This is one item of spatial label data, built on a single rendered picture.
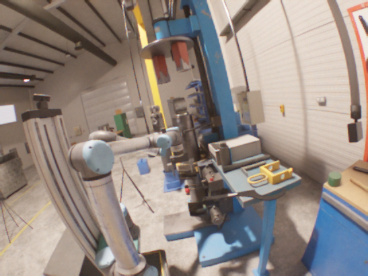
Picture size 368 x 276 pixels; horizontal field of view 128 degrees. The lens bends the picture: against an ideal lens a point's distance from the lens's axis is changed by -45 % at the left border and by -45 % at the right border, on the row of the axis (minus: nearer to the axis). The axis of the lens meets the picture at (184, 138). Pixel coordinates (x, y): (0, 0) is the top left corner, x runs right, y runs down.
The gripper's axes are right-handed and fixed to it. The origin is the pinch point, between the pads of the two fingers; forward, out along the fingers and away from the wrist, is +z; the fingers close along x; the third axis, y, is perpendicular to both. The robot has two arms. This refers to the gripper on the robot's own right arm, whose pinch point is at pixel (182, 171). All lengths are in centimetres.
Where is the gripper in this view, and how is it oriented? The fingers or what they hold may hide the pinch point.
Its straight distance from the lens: 125.2
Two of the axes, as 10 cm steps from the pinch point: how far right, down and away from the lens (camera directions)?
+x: 9.7, -2.3, 0.3
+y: 0.8, 2.1, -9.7
